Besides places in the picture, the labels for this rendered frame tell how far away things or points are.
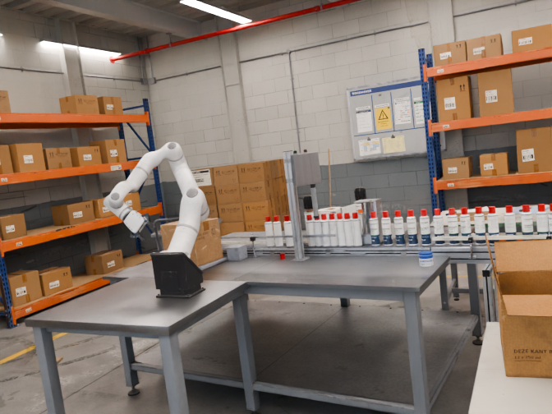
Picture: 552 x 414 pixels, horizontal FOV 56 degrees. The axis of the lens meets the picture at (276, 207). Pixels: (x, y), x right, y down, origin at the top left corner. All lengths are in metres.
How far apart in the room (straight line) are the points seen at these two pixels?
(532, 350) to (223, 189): 5.59
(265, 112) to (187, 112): 1.47
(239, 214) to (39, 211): 2.64
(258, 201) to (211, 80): 2.74
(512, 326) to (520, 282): 0.27
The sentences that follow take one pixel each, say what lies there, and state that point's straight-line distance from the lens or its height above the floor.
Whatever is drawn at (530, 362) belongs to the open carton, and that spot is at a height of 0.82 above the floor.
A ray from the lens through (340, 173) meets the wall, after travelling 7.77.
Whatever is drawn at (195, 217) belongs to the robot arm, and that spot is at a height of 1.21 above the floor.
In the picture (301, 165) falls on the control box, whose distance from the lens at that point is 3.11.
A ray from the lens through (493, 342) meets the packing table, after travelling 1.96.
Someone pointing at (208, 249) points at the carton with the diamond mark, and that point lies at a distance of 3.37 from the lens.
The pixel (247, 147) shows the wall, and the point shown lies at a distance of 8.26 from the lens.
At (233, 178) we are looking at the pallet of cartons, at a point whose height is 1.22.
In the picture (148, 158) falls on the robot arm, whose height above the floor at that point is 1.56.
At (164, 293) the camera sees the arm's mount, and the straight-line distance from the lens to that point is 2.77.
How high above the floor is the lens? 1.51
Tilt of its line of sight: 6 degrees down
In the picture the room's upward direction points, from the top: 7 degrees counter-clockwise
